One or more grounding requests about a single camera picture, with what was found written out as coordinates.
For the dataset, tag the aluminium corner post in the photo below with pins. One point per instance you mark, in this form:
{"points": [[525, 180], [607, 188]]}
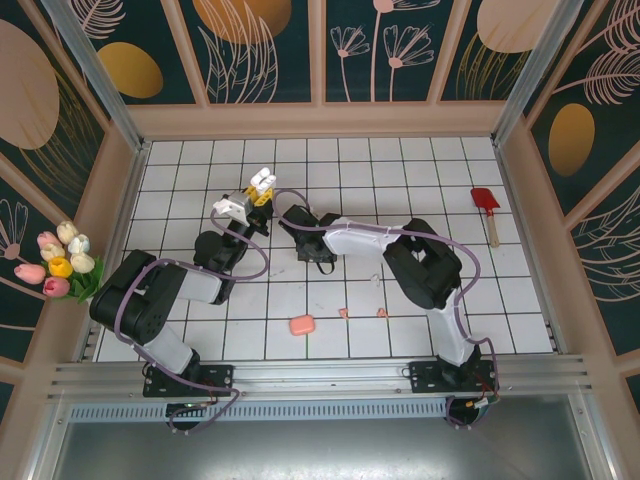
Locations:
{"points": [[98, 75], [533, 75]]}

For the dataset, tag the pink earbud charging case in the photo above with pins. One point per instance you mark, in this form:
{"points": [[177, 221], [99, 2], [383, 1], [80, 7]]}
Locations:
{"points": [[302, 325]]}

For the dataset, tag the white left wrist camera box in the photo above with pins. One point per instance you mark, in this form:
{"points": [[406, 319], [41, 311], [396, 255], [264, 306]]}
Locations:
{"points": [[227, 205]]}

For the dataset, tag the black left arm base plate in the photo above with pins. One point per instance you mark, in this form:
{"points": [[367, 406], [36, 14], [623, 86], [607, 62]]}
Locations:
{"points": [[220, 377]]}

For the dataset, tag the aluminium frame rail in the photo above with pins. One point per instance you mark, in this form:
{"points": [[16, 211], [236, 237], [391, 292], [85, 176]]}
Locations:
{"points": [[320, 375]]}

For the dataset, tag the white earbud charging case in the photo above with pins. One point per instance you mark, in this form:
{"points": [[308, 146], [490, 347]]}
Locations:
{"points": [[260, 181]]}

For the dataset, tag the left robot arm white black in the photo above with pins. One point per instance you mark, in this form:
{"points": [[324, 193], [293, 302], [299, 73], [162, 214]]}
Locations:
{"points": [[125, 305]]}

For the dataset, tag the artificial tulip bouquet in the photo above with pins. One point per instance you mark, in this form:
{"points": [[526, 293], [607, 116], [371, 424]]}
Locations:
{"points": [[60, 267]]}

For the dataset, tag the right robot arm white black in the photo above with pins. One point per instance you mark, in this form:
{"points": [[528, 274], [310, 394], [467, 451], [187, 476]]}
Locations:
{"points": [[360, 240]]}

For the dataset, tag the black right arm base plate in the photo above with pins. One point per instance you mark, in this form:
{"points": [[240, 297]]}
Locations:
{"points": [[425, 377]]}

